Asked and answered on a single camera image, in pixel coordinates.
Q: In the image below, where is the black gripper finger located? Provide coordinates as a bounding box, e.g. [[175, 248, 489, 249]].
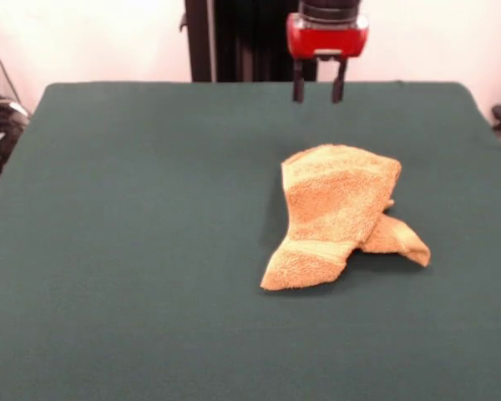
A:
[[331, 57, 349, 104], [292, 57, 306, 103]]

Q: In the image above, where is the dark green table cloth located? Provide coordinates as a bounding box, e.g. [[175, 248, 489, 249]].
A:
[[0, 81, 501, 401]]

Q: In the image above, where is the white cable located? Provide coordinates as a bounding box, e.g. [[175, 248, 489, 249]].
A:
[[0, 98, 30, 119]]

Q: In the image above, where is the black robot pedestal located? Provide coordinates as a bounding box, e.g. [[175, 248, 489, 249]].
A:
[[180, 0, 321, 84]]

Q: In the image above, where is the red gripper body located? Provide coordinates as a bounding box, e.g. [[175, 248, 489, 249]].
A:
[[286, 12, 370, 62]]

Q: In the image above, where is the black cable pile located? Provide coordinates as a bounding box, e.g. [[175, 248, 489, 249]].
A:
[[0, 99, 30, 181]]

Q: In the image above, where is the orange terry towel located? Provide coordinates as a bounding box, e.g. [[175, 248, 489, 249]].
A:
[[260, 143, 432, 292]]

